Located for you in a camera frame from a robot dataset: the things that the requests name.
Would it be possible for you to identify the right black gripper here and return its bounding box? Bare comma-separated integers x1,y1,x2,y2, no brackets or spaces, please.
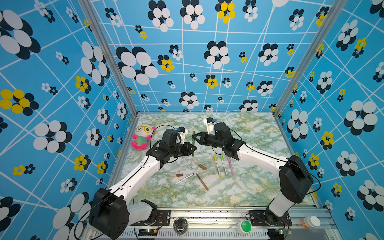
191,133,226,152

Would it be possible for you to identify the white pen yellow tip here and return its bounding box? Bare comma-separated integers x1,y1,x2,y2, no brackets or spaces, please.
214,155,222,177

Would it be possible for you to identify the white pen brown tip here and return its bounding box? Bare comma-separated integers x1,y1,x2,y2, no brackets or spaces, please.
174,173,195,186

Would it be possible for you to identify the white pen green tip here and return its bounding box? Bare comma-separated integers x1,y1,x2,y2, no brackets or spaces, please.
220,155,228,176

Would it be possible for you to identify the pink gel pen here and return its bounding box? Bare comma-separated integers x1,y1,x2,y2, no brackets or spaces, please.
227,156,235,176

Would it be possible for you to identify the brown gel pen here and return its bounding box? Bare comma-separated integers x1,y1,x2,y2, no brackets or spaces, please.
196,173,209,191

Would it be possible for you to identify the green gel pen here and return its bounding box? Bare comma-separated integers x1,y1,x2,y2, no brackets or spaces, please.
192,131,195,157

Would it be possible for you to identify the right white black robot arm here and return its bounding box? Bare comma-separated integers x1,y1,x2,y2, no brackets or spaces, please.
192,123,314,222

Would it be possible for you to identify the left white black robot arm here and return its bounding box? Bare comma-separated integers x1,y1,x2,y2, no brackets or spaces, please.
89,127,197,240

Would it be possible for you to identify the white pink plush toy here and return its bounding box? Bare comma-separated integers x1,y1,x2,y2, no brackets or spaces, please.
131,126,156,151

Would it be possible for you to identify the green push button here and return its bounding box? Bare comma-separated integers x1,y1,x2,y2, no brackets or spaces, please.
236,220,252,235

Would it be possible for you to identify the white orange bottle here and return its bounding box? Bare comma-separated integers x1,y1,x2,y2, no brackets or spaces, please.
301,216,321,229

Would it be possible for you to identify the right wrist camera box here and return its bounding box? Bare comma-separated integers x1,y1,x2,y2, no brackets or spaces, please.
203,117,217,135

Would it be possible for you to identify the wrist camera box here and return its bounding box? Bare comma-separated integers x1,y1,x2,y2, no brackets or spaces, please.
177,127,189,145
203,117,217,135

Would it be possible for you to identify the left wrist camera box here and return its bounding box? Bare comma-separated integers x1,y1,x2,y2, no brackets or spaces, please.
177,127,189,145

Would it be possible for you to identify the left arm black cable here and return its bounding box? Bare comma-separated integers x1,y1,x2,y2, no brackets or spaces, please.
148,124,178,151

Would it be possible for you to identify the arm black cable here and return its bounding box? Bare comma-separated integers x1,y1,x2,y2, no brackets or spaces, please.
148,124,178,151
233,128,322,196

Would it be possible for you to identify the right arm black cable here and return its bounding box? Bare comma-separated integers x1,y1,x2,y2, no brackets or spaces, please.
233,128,322,196

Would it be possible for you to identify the aluminium front frame rail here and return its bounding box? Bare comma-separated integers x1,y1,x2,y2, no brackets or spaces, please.
86,206,337,232

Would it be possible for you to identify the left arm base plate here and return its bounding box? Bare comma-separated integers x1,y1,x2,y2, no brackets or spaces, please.
136,210,171,227

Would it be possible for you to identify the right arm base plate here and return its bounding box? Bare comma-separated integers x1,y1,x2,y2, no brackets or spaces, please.
246,210,293,228

